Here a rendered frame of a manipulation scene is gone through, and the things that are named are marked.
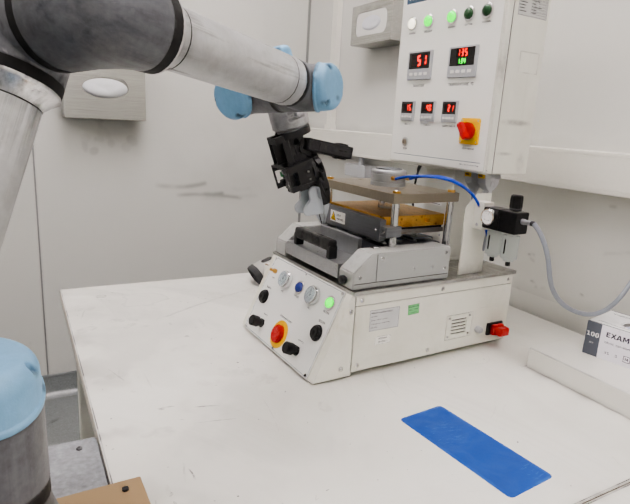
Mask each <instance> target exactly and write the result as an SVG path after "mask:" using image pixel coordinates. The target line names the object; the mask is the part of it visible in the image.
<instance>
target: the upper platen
mask: <svg viewBox="0 0 630 504"><path fill-rule="evenodd" d="M331 204H334V205H337V206H341V207H344V208H347V209H351V210H354V211H358V212H361V213H364V214H368V215H371V216H375V217H378V218H381V219H385V220H386V225H390V220H391V209H392V204H391V203H387V202H383V201H379V200H365V201H332V202H331ZM443 222H444V214H443V213H439V212H435V211H431V210H427V209H423V208H419V207H415V206H411V205H406V204H400V208H399V219H398V226H401V227H402V231H401V234H412V233H426V232H440V231H443V227H441V225H443Z"/></svg>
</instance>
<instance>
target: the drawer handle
mask: <svg viewBox="0 0 630 504"><path fill-rule="evenodd" d="M304 241H306V242H308V243H311V244H313V245H315V246H318V247H320V248H322V249H325V250H327V251H326V258H327V259H336V258H337V241H336V240H335V239H332V238H330V237H327V236H325V235H322V234H319V233H317V232H314V231H312V230H309V229H307V228H304V227H301V226H300V227H296V228H295V232H294V244H303V243H304Z"/></svg>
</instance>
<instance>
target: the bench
mask: <svg viewBox="0 0 630 504"><path fill-rule="evenodd" d="M258 287H259V284H258V283H257V282H256V281H255V280H254V279H253V278H252V276H251V275H250V273H240V274H229V275H218V276H207V277H196V278H184V279H173V280H162V281H151V282H140V283H129V284H118V285H107V286H95V287H84V288H73V289H62V290H60V300H61V304H62V308H63V312H64V316H65V320H66V324H67V328H68V332H69V336H70V340H71V344H72V348H73V352H74V356H75V360H76V366H77V384H78V403H79V422H80V440H82V439H87V438H91V437H95V438H96V440H97V444H98V448H99V452H100V456H101V460H102V464H103V467H104V471H105V475H106V479H107V483H108V485H109V484H113V483H117V482H120V481H124V480H128V479H132V478H135V477H139V476H140V477H141V479H142V482H143V485H144V487H145V490H146V492H147V495H148V498H149V500H150V503H151V504H630V419H629V418H627V417H625V416H623V415H621V414H619V413H617V412H615V411H613V410H611V409H609V408H608V407H606V406H604V405H602V404H600V403H598V402H596V401H594V400H592V399H590V398H588V397H586V396H584V395H582V394H580V393H578V392H576V391H574V390H572V389H570V388H568V387H566V386H564V385H562V384H560V383H559V382H557V381H555V380H553V379H551V378H549V377H547V376H545V375H543V374H541V373H539V372H537V371H535V370H533V369H531V368H529V367H527V361H528V355H529V349H530V347H534V346H539V345H543V344H548V343H553V342H557V341H562V340H566V339H571V338H575V337H580V336H584V335H582V334H579V333H577V332H574V331H572V330H570V329H567V328H565V327H562V326H560V325H557V324H555V323H552V322H550V321H547V320H545V319H542V318H540V317H537V316H535V315H532V314H530V313H528V312H525V311H523V310H520V309H518V308H515V307H513V306H510V305H508V312H507V319H506V325H505V326H506V327H508V328H509V335H507V336H504V337H503V338H500V339H495V340H491V341H486V342H482V343H478V344H473V345H469V346H464V347H460V348H456V349H451V350H447V351H442V352H438V353H434V354H429V355H425V356H420V357H416V358H412V359H407V360H403V361H398V362H394V363H390V364H385V365H381V366H376V367H372V368H368V369H363V370H359V371H354V372H351V373H350V376H346V377H342V378H338V379H333V380H329V381H325V382H320V383H316V384H312V383H310V382H309V381H308V380H306V379H305V378H304V377H302V376H301V375H300V374H299V373H298V372H297V371H295V370H294V369H293V368H292V367H291V366H290V365H289V364H287V363H286V362H285V361H284V360H283V359H282V358H280V357H279V356H278V355H277V354H276V353H275V352H273V351H272V350H271V349H270V348H269V347H268V346H267V345H265V344H264V343H263V342H262V341H261V340H260V339H258V338H257V337H256V336H255V335H254V334H253V333H252V332H250V331H249V330H248V329H247V328H246V327H245V326H244V325H243V324H242V323H243V320H244V318H245V316H246V314H247V312H248V309H249V307H250V305H251V303H252V301H253V298H254V296H255V294H256V292H257V290H258ZM436 406H442V407H444V408H445V409H447V410H449V411H450V412H452V413H453V414H455V415H457V416H458V417H460V418H461V419H463V420H465V421H466V422H468V423H469V424H471V425H473V426H474V427H476V428H477V429H479V430H481V431H482V432H484V433H486V434H487V435H489V436H490V437H492V438H494V439H495V440H497V441H498V442H500V443H502V444H503V445H505V446H506V447H508V448H510V449H511V450H513V451H514V452H516V453H518V454H519V455H521V456H522V457H524V458H526V459H527V460H529V461H530V462H532V463H534V464H535V465H537V466H538V467H540V468H542V469H543V470H545V471H546V472H548V473H550V474H551V475H552V478H550V479H549V480H547V481H545V482H543V483H541V484H539V485H537V486H535V487H533V488H531V489H530V490H528V491H526V492H524V493H522V494H520V495H518V496H516V497H514V498H511V497H508V496H506V495H505V494H503V493H502V492H500V491H499V490H498V489H496V488H495V487H493V486H492V485H491V484H489V483H488V482H486V481H485V480H484V479H482V478H481V477H479V476H478V475H477V474H475V473H474V472H472V471H471V470H470V469H468V468H467V467H465V466H464V465H463V464H461V463H460V462H458V461H457V460H456V459H454V458H453V457H451V456H450V455H448V454H447V453H446V452H444V451H443V450H441V449H440V448H439V447H437V446H436V445H434V444H433V443H432V442H430V441H429V440H427V439H426V438H425V437H423V436H422V435H420V434H419V433H418V432H416V431H415V430H413V429H412V428H411V427H409V426H408V425H406V424H405V423H404V422H402V421H401V419H402V418H404V417H407V416H410V415H413V414H416V413H419V412H422V411H425V410H428V409H431V408H433V407H436Z"/></svg>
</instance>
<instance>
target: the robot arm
mask: <svg viewBox="0 0 630 504"><path fill-rule="evenodd" d="M99 69H127V70H135V71H139V72H143V73H147V74H151V75H156V74H160V73H162V72H164V71H166V70H167V71H170V72H174V73H177V74H180V75H183V76H187V77H190V78H193V79H196V80H200V81H203V82H206V83H210V84H213V85H215V88H214V98H215V99H214V100H215V102H216V106H217V108H218V109H219V111H220V112H221V113H222V114H223V115H224V116H225V117H227V118H229V119H231V120H239V119H242V118H247V117H249V116H250V115H251V114H259V113H268V116H269V119H270V123H271V126H272V130H273V131H274V132H275V135H273V136H270V137H267V141H268V145H269V148H270V152H271V155H272V159H273V162H274V164H273V165H271V167H272V171H273V174H274V178H275V181H276V185H277V188H278V189H280V188H282V187H284V186H286V188H287V189H288V192H290V193H296V192H300V196H301V197H300V199H299V200H298V202H297V203H296V204H295V206H294V208H295V211H296V212H297V213H304V215H305V216H311V215H316V217H317V218H318V220H319V222H320V223H321V224H325V223H326V219H327V215H328V210H329V203H330V187H329V182H328V179H327V176H326V171H325V168H324V166H323V163H322V161H321V159H320V158H319V156H318V154H323V155H328V156H332V158H334V159H337V160H346V159H351V158H352V153H353V147H349V146H348V145H347V144H344V143H331V142H327V141H322V140H318V139H314V138H308V137H303V135H305V134H307V133H309V132H310V131H311V129H310V125H309V123H308V122H309V117H308V113H307V112H316V113H319V112H320V111H330V110H333V109H335V108H336V107H337V106H338V105H339V104H340V102H341V99H342V96H343V79H342V75H341V73H340V71H339V69H338V68H337V66H336V65H334V64H332V63H321V62H317V63H314V64H311V63H306V62H304V61H302V60H300V59H298V58H296V57H293V55H292V52H291V49H290V47H289V46H288V45H279V46H275V47H271V46H269V45H267V44H264V43H262V42H260V41H258V40H256V39H253V38H251V37H249V36H247V35H244V34H242V33H240V32H238V31H236V30H233V29H231V28H229V27H227V26H224V25H222V24H220V23H218V22H216V21H213V20H211V19H209V18H207V17H204V16H202V15H200V14H198V13H196V12H193V11H191V10H189V9H187V8H184V7H183V6H182V3H181V1H180V0H0V251H1V247H2V244H3V241H4V238H5V234H6V231H7V228H8V225H9V222H10V218H11V215H12V212H13V209H14V205H15V202H16V199H17V196H18V192H19V189H20V186H21V183H22V179H23V176H24V173H25V170H26V167H27V163H28V160H29V157H30V154H31V150H32V147H33V144H34V141H35V137H36V134H37V131H38V128H39V124H40V121H41V118H42V115H43V114H44V113H45V112H47V111H50V110H52V109H55V108H57V107H59V106H60V104H61V102H62V99H63V96H64V93H65V89H66V86H67V82H68V79H69V76H70V73H76V72H83V71H90V70H99ZM277 170H281V172H280V176H281V177H283V179H281V180H280V183H278V180H277V177H276V174H275V171H277ZM45 397H46V389H45V383H44V380H43V377H42V375H41V371H40V364H39V361H38V359H37V357H36V355H35V354H34V353H33V352H32V351H31V350H30V349H29V348H28V347H26V346H25V345H23V344H21V343H19V342H17V341H14V340H11V339H6V338H1V337H0V504H59V503H58V501H57V499H56V498H55V496H54V494H53V492H52V488H51V478H50V464H49V453H48V441H47V429H46V418H45V406H44V403H45Z"/></svg>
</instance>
